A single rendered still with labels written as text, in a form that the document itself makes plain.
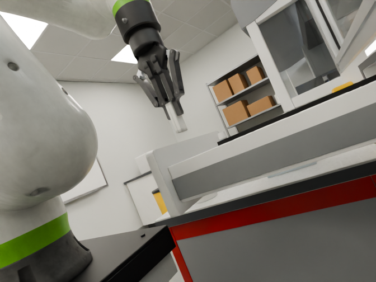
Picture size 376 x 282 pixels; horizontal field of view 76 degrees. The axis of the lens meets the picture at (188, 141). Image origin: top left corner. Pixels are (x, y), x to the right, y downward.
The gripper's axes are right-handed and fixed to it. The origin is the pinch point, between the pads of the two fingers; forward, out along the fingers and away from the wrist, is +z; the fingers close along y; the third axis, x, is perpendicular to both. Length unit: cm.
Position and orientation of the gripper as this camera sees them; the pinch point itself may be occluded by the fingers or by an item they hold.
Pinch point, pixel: (176, 117)
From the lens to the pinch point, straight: 54.9
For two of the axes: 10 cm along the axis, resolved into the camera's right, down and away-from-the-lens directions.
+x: -4.7, 1.3, -8.7
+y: -8.0, 3.6, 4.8
